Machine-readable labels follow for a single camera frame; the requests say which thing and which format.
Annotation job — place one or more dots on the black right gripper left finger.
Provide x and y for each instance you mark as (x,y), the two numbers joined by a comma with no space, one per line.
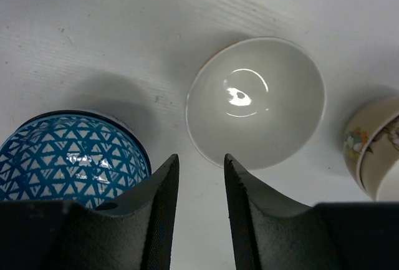
(131,231)

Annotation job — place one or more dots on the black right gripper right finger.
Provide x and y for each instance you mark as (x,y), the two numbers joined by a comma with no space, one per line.
(272,231)

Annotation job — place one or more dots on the red patterned white bowl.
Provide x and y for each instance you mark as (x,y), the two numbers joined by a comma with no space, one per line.
(75,155)

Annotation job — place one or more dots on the plain beige bowl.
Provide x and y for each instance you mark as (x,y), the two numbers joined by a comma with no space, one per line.
(260,100)

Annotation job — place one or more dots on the beige bowl brown motif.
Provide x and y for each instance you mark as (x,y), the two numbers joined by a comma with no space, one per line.
(379,167)

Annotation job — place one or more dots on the beige bowl colourful flower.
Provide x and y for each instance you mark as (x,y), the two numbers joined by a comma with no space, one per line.
(367,126)

